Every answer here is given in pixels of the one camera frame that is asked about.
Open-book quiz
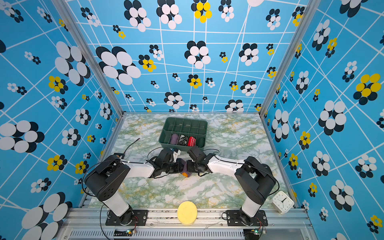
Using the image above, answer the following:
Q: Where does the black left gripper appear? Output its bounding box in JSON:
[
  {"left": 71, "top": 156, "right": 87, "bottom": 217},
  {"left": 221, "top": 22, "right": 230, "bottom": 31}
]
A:
[{"left": 162, "top": 161, "right": 187, "bottom": 175}]

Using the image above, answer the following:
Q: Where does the purple teal sock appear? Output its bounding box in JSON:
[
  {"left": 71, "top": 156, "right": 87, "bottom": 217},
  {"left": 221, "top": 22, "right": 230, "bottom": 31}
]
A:
[{"left": 180, "top": 159, "right": 190, "bottom": 178}]

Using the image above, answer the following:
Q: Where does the green compartment tray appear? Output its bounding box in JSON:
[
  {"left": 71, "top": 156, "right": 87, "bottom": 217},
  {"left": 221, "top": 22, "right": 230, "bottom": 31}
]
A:
[{"left": 159, "top": 117, "right": 208, "bottom": 152}]

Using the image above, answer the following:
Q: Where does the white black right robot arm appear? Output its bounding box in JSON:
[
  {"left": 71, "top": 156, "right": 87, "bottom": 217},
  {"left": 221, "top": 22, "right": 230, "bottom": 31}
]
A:
[{"left": 187, "top": 146, "right": 280, "bottom": 222}]

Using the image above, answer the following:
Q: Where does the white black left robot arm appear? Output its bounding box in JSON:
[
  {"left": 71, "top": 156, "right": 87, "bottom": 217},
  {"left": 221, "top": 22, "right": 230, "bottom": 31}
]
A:
[{"left": 83, "top": 148, "right": 183, "bottom": 217}]

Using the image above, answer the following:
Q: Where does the green rolled sock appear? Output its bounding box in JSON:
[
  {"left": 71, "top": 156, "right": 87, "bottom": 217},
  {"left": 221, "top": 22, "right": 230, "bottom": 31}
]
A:
[{"left": 196, "top": 138, "right": 205, "bottom": 148}]

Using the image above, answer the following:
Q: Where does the red rolled sock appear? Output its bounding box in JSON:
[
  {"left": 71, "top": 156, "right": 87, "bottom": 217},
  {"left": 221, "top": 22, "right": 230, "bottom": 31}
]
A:
[{"left": 187, "top": 136, "right": 197, "bottom": 147}]

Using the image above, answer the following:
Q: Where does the purple rolled sock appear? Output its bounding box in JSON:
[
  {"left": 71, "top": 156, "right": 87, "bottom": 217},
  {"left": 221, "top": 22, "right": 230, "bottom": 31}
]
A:
[{"left": 170, "top": 134, "right": 179, "bottom": 145}]

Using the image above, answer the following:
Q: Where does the black white rolled sock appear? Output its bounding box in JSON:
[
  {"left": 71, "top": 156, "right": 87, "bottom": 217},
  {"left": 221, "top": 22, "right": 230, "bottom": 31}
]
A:
[{"left": 178, "top": 135, "right": 188, "bottom": 146}]

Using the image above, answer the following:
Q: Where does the black tray with snacks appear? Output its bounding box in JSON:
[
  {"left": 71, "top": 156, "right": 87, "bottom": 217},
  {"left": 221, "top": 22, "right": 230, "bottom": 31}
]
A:
[{"left": 114, "top": 153, "right": 125, "bottom": 159}]

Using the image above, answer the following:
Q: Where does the yellow round sponge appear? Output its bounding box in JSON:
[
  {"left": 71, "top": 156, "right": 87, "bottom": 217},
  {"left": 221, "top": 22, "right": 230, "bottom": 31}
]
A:
[{"left": 177, "top": 201, "right": 198, "bottom": 226}]

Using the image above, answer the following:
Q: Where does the white square clock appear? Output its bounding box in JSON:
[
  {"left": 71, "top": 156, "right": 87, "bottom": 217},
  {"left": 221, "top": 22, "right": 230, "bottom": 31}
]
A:
[{"left": 272, "top": 191, "right": 295, "bottom": 215}]

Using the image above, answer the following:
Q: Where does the black antenna cable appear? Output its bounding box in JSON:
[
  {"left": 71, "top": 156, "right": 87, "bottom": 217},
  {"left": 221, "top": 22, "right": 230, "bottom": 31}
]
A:
[{"left": 123, "top": 137, "right": 141, "bottom": 154}]

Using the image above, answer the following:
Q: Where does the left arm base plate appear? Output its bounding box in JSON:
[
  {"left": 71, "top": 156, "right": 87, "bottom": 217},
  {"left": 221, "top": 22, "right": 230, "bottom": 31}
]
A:
[{"left": 105, "top": 210, "right": 149, "bottom": 227}]

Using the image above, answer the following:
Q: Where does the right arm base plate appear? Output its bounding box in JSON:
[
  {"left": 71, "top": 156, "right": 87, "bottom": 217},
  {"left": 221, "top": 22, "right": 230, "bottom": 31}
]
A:
[{"left": 225, "top": 210, "right": 269, "bottom": 227}]

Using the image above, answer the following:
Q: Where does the aluminium front rail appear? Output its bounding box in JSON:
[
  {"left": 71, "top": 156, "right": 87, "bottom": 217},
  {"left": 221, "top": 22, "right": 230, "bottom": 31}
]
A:
[{"left": 55, "top": 207, "right": 319, "bottom": 240}]

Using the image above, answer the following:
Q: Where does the aluminium corner post left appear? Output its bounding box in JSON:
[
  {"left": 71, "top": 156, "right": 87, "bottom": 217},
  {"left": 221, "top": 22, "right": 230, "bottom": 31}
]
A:
[{"left": 52, "top": 1, "right": 124, "bottom": 118}]

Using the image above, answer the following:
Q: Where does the aluminium corner post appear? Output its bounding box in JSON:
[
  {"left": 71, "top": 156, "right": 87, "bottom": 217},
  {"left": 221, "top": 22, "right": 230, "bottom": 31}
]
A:
[
  {"left": 52, "top": 1, "right": 124, "bottom": 118},
  {"left": 260, "top": 0, "right": 321, "bottom": 117}
]

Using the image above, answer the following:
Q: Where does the aluminium corner post right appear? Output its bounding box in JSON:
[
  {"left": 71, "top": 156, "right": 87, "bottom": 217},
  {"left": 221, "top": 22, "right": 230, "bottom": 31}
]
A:
[{"left": 260, "top": 0, "right": 321, "bottom": 117}]

